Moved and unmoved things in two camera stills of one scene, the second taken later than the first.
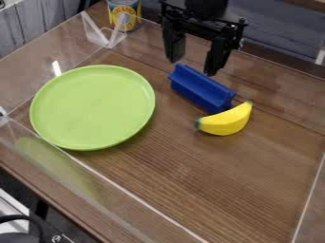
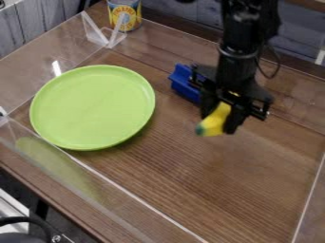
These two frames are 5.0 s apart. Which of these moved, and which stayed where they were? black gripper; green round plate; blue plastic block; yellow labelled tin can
Moved: black gripper
Stayed: yellow labelled tin can; blue plastic block; green round plate
